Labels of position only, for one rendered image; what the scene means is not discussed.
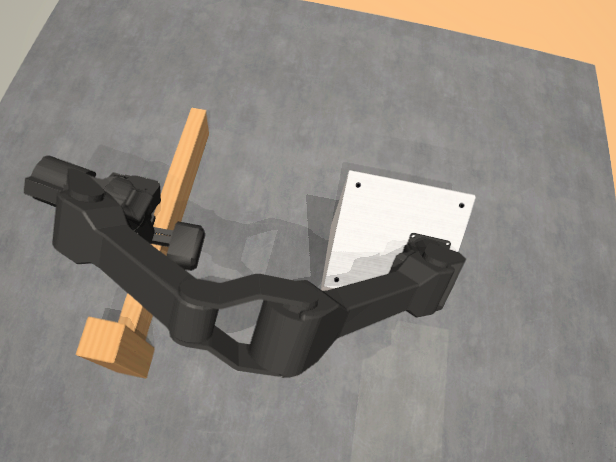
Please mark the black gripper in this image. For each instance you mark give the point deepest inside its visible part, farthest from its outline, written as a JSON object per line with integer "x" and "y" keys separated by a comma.
{"x": 185, "y": 244}

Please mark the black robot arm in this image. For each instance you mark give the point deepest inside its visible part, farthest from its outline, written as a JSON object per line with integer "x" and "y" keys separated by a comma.
{"x": 95, "y": 221}

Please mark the wooden block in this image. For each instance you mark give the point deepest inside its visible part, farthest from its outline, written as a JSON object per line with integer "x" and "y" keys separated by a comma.
{"x": 116, "y": 347}

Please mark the long wooden rail with metal hooks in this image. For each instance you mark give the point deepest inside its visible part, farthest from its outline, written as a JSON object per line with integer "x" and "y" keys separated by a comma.
{"x": 174, "y": 198}

